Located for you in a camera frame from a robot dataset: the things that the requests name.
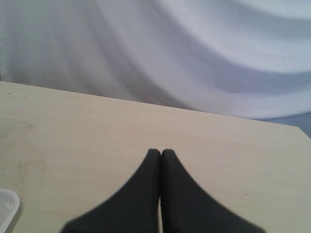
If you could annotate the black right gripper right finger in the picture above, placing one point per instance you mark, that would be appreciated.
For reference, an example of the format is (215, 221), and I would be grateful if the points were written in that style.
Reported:
(187, 208)

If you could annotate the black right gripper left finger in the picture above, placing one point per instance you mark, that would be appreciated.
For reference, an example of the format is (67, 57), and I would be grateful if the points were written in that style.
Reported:
(132, 209)

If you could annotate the white plastic tray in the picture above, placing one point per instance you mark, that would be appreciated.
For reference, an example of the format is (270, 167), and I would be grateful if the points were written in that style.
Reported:
(9, 205)

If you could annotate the white backdrop cloth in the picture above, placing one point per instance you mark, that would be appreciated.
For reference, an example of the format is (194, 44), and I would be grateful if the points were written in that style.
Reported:
(240, 58)

